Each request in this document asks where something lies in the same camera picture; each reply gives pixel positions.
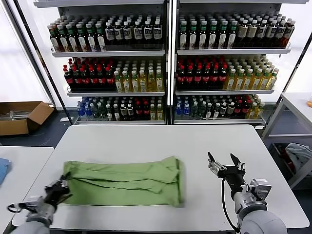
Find dark bottle beige label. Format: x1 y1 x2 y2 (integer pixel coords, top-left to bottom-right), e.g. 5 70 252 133
236 19 250 47
246 19 259 47

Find dark bottle blue-white label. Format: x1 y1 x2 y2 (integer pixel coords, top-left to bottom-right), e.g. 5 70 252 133
105 21 115 46
143 20 154 45
114 21 124 46
283 18 296 48
265 19 278 47
123 20 134 46
133 20 144 45
153 19 163 45
256 19 269 47
274 19 287 47

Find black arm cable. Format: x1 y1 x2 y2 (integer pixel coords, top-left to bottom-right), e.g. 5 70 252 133
7 202 27 214
220 177 241 232

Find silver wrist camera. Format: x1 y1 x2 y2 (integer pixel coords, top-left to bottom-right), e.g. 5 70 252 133
250 178 273 203
24 195 45 213

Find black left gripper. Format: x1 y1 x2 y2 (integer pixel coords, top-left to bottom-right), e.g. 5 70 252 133
44 172 73 204

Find blue folded cloth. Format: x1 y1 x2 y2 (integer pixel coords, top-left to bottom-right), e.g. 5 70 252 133
0 157 12 187

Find red cloth item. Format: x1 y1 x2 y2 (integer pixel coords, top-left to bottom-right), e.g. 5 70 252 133
284 156 294 171

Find light green polo shirt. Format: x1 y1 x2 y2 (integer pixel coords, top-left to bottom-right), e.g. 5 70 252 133
62 156 186 208

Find brown cardboard box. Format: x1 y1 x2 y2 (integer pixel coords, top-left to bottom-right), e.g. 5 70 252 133
0 101 55 137

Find grey metal shelf rack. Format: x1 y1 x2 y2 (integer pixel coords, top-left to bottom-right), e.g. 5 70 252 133
33 0 171 126
170 0 308 129

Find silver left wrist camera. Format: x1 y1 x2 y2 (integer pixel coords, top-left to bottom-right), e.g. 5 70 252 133
24 195 45 213

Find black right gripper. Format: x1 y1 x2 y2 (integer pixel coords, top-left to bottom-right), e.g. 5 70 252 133
207 151 246 195

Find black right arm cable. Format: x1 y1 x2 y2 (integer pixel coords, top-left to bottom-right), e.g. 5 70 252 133
220 177 241 232

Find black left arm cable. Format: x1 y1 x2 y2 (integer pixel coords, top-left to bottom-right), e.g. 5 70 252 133
7 202 27 214

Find grey crumpled cloth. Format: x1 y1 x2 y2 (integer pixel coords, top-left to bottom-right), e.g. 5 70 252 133
285 142 312 175

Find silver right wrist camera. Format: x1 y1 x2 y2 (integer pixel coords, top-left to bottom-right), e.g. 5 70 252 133
250 178 273 203

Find grey frame side table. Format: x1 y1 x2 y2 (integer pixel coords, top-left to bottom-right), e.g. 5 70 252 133
261 92 312 190

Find dark tea bottle white label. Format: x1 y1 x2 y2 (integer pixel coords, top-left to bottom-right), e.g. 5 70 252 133
76 23 88 52
67 23 79 52
227 20 237 49
58 24 70 52
178 20 189 49
208 20 219 49
198 20 209 49
85 22 98 52
217 20 229 49
95 22 107 52
188 20 198 49
49 23 60 52

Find dark storage crate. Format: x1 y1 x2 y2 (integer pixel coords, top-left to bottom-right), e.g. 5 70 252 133
270 141 312 182

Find silver metal rods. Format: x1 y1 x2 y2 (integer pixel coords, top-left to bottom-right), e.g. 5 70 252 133
0 110 32 120

